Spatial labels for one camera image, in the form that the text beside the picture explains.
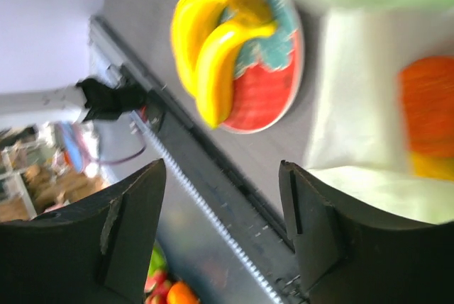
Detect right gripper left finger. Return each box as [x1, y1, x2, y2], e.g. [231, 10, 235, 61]
[1, 159, 166, 303]

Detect slotted cable duct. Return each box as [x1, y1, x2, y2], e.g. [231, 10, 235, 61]
[131, 113, 284, 303]

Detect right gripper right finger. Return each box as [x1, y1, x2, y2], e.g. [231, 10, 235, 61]
[279, 161, 453, 303]

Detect aluminium frame rail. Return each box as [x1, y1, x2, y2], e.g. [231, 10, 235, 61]
[89, 16, 160, 91]

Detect pale yellow plastic bag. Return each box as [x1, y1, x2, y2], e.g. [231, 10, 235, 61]
[297, 0, 453, 224]

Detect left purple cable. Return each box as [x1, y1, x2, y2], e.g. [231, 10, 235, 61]
[76, 123, 148, 167]

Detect red and teal plate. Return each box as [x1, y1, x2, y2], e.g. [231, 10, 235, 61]
[219, 0, 304, 134]

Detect fake orange fruit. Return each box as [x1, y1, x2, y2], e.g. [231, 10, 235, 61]
[399, 56, 453, 158]

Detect fake yellow bananas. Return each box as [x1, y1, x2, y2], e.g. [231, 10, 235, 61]
[170, 0, 228, 96]
[195, 0, 277, 129]

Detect fake yellow fruit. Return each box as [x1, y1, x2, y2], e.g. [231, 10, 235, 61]
[411, 152, 453, 181]

